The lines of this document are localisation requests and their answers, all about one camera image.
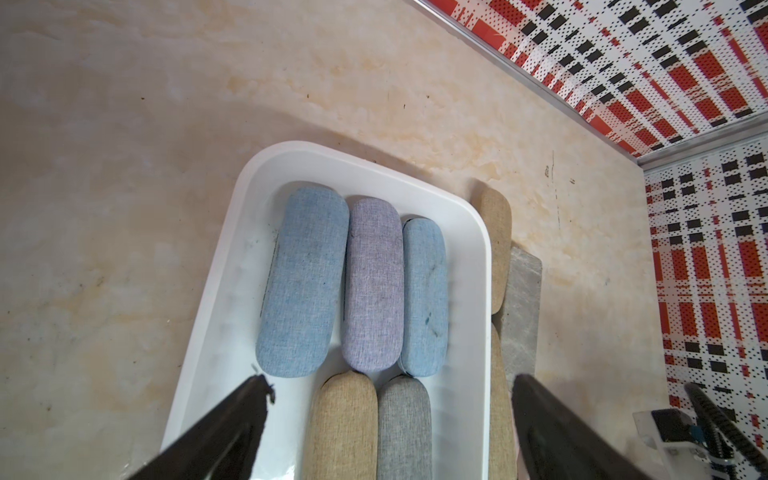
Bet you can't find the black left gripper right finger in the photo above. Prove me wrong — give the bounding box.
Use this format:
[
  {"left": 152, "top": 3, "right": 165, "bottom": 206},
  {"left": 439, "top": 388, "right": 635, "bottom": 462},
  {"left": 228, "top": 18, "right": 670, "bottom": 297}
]
[{"left": 511, "top": 374, "right": 648, "bottom": 480}]

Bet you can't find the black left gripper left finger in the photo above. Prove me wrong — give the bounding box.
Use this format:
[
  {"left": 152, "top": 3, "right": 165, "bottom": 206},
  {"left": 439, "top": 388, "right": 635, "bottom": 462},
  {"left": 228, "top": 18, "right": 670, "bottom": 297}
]
[{"left": 132, "top": 375, "right": 275, "bottom": 479}]

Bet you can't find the tan case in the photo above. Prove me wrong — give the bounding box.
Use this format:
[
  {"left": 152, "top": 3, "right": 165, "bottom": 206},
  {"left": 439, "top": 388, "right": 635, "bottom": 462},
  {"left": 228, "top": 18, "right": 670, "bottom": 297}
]
[{"left": 301, "top": 371, "right": 378, "bottom": 479}]

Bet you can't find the grey fabric glasses case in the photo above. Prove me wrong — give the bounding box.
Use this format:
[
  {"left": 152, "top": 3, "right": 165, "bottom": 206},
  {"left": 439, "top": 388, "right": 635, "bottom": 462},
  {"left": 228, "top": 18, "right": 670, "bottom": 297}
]
[{"left": 377, "top": 375, "right": 433, "bottom": 479}]

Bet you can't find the light blue case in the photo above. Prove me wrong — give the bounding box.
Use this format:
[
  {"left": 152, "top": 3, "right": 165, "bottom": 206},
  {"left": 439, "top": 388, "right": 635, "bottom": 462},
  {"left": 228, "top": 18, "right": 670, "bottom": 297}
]
[{"left": 398, "top": 218, "right": 449, "bottom": 377}]

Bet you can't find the purple fabric glasses case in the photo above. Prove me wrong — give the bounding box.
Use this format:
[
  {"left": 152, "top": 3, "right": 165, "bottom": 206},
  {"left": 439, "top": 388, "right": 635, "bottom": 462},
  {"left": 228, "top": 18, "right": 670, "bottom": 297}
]
[{"left": 342, "top": 197, "right": 404, "bottom": 373}]

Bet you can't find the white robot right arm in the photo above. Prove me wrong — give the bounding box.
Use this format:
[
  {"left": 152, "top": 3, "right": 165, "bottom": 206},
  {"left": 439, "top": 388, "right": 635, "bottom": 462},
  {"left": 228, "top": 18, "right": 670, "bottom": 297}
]
[{"left": 633, "top": 382, "right": 767, "bottom": 479}]

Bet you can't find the white plastic storage tray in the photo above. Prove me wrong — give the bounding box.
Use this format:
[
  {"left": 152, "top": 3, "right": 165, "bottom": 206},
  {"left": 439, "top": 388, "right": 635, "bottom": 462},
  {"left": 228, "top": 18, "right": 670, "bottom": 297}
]
[{"left": 162, "top": 141, "right": 491, "bottom": 479}]

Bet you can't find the beige case lower left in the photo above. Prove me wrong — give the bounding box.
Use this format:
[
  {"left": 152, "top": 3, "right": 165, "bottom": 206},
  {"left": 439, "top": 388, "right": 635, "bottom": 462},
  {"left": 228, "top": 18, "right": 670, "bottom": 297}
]
[{"left": 488, "top": 327, "right": 518, "bottom": 480}]

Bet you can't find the beige case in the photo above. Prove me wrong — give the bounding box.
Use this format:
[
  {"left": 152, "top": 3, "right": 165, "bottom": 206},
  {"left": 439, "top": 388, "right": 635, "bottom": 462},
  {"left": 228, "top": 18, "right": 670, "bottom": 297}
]
[
  {"left": 471, "top": 185, "right": 512, "bottom": 314},
  {"left": 488, "top": 327, "right": 518, "bottom": 480}
]

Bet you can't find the beige case upper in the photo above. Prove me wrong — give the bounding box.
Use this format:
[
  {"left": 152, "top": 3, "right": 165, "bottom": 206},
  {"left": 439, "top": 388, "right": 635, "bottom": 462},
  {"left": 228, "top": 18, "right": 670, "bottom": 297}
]
[{"left": 471, "top": 185, "right": 512, "bottom": 314}]

